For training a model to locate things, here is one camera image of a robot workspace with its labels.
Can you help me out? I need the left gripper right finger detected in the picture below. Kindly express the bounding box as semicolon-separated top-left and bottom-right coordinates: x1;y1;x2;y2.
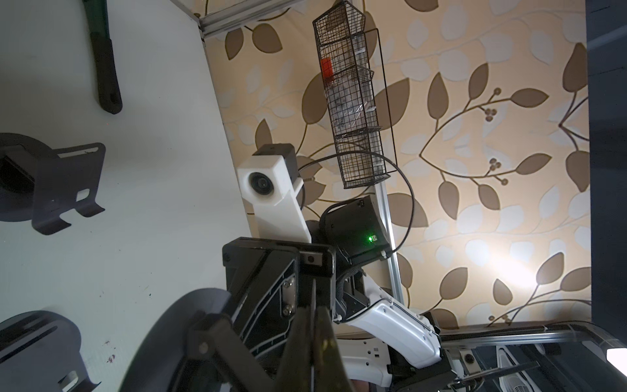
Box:
315;306;354;392

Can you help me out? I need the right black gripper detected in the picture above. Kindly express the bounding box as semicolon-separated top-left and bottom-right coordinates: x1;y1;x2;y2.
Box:
222;237;336;353

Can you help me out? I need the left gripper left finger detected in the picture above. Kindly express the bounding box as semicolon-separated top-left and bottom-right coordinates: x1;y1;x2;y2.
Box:
273;307;314;392

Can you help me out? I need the grey phone stand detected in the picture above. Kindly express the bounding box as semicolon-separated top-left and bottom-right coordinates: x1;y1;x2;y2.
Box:
1;310;98;391
120;288;274;391
1;133;106;235

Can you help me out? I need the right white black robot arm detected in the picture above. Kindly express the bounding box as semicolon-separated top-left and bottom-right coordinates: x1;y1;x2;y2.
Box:
223;195;455;391

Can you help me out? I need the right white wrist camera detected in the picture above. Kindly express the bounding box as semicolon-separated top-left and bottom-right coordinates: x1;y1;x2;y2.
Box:
236;144;312;243

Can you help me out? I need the right black wire basket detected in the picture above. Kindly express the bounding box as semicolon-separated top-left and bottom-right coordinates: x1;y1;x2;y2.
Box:
313;1;393;189

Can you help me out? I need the green black handled tool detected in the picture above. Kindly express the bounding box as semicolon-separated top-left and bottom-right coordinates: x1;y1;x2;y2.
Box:
82;0;123;114

